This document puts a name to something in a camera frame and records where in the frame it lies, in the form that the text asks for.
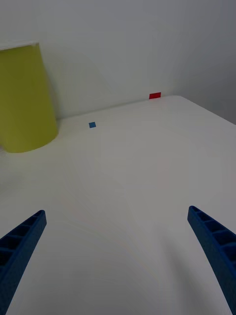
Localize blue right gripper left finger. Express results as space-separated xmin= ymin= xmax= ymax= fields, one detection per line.
xmin=0 ymin=209 xmax=47 ymax=315

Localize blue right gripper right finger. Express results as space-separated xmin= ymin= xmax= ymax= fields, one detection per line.
xmin=187 ymin=205 xmax=236 ymax=315

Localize yellow-green plastic bin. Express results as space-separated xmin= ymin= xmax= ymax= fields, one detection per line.
xmin=0 ymin=42 xmax=59 ymax=154

